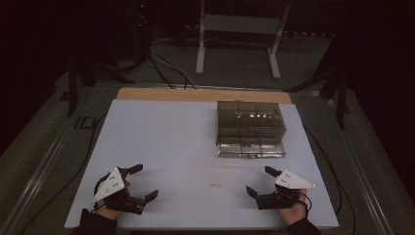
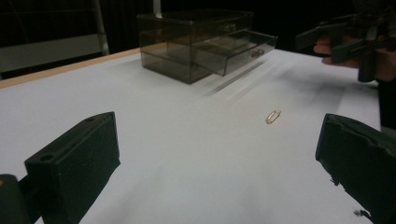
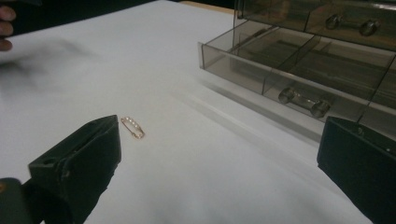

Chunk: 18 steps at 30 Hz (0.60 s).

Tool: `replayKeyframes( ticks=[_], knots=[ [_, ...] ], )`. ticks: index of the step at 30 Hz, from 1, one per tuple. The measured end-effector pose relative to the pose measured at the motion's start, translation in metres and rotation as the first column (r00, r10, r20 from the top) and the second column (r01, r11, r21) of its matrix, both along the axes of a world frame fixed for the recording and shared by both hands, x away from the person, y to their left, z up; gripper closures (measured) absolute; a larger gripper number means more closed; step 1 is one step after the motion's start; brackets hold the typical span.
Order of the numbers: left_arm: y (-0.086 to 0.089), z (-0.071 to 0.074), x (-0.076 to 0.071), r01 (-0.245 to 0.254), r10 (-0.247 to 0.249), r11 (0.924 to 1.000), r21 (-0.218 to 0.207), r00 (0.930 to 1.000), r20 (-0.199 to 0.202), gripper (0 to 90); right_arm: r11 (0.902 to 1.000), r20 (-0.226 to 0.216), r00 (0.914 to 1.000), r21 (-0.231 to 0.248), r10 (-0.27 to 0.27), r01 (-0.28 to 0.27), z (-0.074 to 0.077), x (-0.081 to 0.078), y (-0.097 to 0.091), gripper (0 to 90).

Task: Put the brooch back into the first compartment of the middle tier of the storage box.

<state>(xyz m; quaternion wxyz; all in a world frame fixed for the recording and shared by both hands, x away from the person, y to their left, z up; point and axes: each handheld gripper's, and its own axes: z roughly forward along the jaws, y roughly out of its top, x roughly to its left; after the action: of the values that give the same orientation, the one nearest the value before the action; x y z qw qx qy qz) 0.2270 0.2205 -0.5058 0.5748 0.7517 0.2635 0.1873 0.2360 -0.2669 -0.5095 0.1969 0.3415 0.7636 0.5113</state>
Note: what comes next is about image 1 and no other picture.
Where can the white table board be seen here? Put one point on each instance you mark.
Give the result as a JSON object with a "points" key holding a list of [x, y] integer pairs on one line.
{"points": [[182, 147]]}

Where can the person's right hand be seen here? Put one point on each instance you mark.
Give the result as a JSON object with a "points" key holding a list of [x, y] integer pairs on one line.
{"points": [[295, 210]]}

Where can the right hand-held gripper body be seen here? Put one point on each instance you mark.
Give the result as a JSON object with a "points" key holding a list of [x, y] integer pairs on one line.
{"points": [[292, 180]]}

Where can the dark device with red light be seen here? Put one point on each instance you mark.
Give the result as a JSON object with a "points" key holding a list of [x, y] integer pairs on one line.
{"points": [[142, 13]]}

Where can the metal floor rail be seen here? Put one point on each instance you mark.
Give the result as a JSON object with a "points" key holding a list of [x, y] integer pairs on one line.
{"points": [[39, 169], [362, 169]]}

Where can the grey metal stand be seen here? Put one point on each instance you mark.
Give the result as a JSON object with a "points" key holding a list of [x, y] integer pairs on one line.
{"points": [[239, 24]]}

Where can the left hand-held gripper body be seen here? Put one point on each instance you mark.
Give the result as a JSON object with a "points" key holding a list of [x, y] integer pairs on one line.
{"points": [[109, 186]]}

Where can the black tripod stand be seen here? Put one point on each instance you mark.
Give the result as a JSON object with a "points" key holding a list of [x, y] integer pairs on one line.
{"points": [[73, 84], [341, 98]]}

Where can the clear plastic drawer box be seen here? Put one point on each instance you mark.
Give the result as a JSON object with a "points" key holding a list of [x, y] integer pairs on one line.
{"points": [[250, 129]]}

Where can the person's left hand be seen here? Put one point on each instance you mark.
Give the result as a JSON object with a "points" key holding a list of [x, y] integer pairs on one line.
{"points": [[125, 186]]}

